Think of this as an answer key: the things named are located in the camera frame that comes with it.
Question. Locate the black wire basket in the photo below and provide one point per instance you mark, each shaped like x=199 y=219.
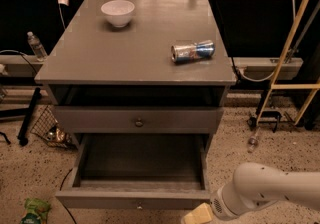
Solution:
x=48 y=129

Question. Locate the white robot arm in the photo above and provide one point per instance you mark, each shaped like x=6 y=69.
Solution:
x=254 y=187

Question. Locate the yellow wooden frame stand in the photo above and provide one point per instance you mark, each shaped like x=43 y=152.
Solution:
x=287 y=51

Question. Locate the grey wooden drawer cabinet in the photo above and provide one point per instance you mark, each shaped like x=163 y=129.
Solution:
x=96 y=64

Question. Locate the upper grey drawer with knob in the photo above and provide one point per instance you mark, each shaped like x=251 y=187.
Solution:
x=80 y=119

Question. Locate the clear plastic water bottle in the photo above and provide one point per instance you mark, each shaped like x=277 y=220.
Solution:
x=36 y=46

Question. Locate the black tripod leg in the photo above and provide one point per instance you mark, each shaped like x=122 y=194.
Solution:
x=23 y=140

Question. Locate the plastic bottle on floor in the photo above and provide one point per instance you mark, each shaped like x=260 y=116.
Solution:
x=253 y=141

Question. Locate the white ceramic bowl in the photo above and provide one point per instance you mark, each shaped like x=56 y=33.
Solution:
x=118 y=12

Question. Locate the crushed blue silver can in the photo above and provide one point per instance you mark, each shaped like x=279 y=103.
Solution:
x=192 y=52

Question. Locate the yellow foam padded gripper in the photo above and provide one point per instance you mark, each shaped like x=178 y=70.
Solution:
x=218 y=205

